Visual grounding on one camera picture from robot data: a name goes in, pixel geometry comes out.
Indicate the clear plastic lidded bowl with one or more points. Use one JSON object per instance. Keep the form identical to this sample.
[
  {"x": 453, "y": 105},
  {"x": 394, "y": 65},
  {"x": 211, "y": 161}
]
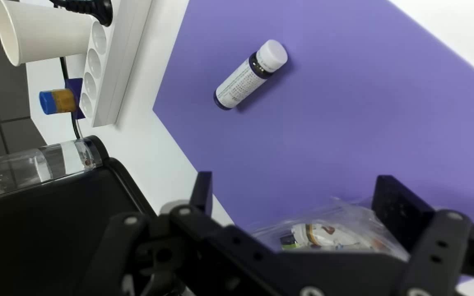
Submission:
[{"x": 341, "y": 226}]

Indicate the purple paper mat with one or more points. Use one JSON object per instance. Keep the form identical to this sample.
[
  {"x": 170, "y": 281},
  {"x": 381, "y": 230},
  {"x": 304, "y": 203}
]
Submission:
[{"x": 366, "y": 92}]

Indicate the small white bottle on mat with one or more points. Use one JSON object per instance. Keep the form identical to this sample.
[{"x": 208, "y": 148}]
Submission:
[{"x": 251, "y": 74}]

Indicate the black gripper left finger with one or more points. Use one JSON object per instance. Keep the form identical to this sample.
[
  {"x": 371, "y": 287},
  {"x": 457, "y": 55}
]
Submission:
[{"x": 190, "y": 228}]

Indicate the clear water tank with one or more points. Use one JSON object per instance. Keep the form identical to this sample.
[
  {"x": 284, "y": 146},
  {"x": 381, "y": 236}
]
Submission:
[{"x": 45, "y": 164}]

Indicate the white paper cup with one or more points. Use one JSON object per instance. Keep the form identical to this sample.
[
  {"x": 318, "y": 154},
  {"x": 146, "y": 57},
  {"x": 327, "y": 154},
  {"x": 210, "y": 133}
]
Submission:
[{"x": 35, "y": 32}]

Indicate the small blue capped bottle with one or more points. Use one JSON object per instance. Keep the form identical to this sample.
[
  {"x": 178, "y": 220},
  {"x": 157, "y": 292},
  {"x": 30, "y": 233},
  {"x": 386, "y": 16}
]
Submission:
[{"x": 58, "y": 100}]

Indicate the black plug with cable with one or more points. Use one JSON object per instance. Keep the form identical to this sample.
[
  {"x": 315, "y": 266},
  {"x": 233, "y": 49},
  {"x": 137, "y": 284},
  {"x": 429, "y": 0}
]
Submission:
[{"x": 86, "y": 8}]

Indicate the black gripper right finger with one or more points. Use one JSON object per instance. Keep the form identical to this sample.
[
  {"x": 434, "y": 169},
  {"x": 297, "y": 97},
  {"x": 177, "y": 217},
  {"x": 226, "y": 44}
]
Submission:
[{"x": 437, "y": 240}]

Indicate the white power strip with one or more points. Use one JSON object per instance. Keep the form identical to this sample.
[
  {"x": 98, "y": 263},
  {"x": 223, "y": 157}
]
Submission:
[{"x": 109, "y": 59}]

